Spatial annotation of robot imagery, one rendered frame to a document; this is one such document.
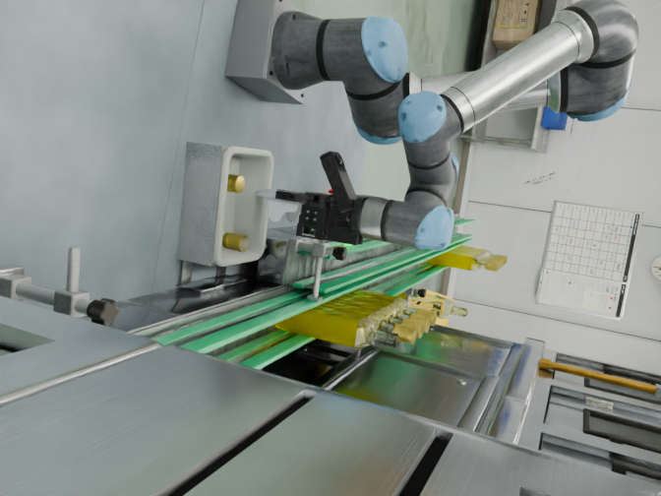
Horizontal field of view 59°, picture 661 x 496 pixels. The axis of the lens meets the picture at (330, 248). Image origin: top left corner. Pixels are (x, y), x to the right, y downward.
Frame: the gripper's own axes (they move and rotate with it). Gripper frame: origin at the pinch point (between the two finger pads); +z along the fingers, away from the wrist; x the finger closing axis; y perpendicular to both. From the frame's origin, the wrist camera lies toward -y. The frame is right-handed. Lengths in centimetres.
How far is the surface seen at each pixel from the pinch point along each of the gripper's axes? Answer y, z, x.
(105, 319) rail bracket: 13, -13, -53
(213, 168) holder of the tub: -2.8, 6.6, -9.1
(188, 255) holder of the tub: 13.8, 10.6, -8.7
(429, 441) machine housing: 6, -51, -75
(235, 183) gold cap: -0.5, 6.7, -1.3
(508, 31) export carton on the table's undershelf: -175, 46, 539
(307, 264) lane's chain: 16.1, 0.0, 21.9
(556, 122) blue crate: -89, -15, 544
